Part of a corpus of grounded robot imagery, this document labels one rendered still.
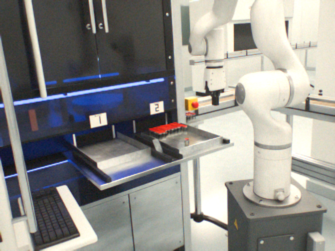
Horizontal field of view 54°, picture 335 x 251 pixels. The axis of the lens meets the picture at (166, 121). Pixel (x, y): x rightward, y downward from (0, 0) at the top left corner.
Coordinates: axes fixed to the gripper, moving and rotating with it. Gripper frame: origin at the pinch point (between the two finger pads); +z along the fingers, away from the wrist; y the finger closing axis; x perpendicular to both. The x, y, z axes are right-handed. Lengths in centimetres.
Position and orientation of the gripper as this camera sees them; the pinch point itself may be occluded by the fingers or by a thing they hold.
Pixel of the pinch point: (215, 100)
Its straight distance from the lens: 150.4
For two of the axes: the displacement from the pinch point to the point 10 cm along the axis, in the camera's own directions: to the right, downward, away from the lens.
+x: 5.8, 1.9, -7.9
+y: -8.1, 2.1, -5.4
